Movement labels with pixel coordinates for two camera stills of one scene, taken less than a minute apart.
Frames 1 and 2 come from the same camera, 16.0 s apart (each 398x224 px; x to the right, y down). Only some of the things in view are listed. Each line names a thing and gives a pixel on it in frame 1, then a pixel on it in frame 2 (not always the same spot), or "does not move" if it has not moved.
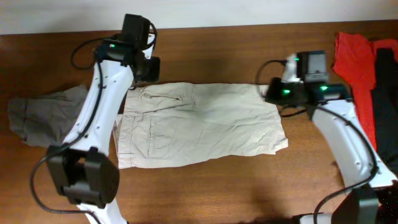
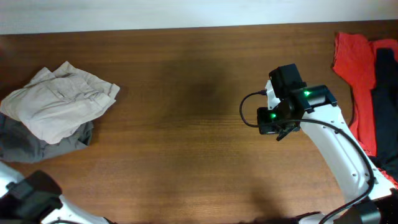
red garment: x=354 y=57 does not move
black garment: x=385 y=95 does not move
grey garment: x=44 y=120 -> x=19 y=143
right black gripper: x=274 y=93 -> x=268 y=121
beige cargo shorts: x=170 y=123 -> x=56 y=105
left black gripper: x=149 y=70 -> x=37 y=193
